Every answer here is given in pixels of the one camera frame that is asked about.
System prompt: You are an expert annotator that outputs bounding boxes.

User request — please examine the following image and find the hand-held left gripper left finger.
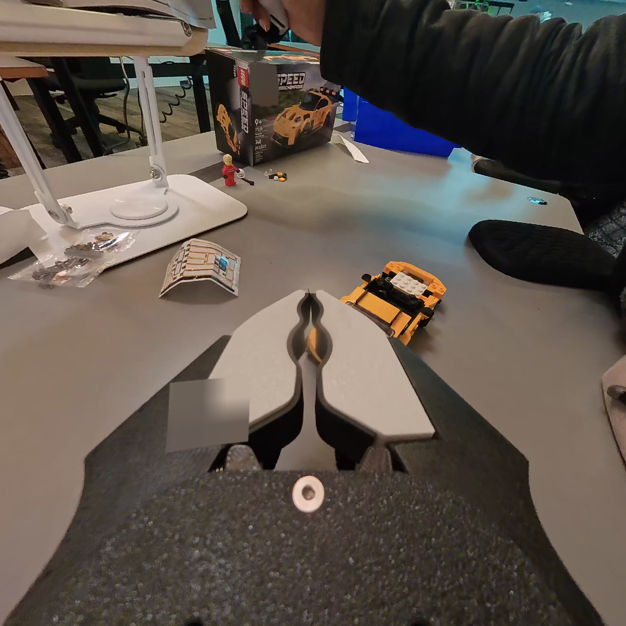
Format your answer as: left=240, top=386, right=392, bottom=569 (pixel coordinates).
left=208, top=290, right=314, bottom=433

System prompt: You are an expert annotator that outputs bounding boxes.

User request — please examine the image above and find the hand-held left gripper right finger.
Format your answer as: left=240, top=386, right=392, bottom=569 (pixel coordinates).
left=313, top=290, right=437, bottom=447

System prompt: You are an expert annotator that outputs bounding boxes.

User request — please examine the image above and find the orange toy brick car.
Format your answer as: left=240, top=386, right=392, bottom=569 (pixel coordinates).
left=341, top=261, right=443, bottom=345

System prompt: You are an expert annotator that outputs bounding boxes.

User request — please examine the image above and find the person's right forearm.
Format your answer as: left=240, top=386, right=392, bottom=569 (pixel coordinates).
left=320, top=0, right=626, bottom=173

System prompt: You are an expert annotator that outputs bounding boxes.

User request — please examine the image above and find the black toy set box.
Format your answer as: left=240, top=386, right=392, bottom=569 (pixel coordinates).
left=205, top=46, right=343, bottom=167

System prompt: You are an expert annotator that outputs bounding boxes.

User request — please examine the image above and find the person's right hand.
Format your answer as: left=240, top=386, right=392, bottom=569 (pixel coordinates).
left=239, top=0, right=327, bottom=48

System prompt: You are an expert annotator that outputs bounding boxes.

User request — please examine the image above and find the sticker sheet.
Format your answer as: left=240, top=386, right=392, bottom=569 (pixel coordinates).
left=159, top=238, right=241, bottom=299

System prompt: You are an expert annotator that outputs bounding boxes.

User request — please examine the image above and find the white paper strip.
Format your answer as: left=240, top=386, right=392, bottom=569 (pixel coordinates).
left=333, top=133, right=371, bottom=164

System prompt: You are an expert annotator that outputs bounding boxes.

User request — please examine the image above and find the white book stand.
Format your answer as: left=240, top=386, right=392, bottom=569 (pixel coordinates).
left=0, top=0, right=248, bottom=274

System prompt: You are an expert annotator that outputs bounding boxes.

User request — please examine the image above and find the blue plastic bin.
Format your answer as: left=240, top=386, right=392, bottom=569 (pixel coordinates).
left=342, top=85, right=463, bottom=158

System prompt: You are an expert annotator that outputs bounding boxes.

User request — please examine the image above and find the black office chair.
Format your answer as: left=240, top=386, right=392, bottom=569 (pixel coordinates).
left=46, top=56, right=150, bottom=158

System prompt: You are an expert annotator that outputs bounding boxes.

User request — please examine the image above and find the clear bag of dark bricks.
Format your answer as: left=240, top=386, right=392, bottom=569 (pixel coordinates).
left=9, top=229, right=141, bottom=290

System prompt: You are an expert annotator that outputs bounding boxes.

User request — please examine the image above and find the coiled black cable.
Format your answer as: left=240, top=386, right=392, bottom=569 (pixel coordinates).
left=159, top=81, right=194, bottom=129

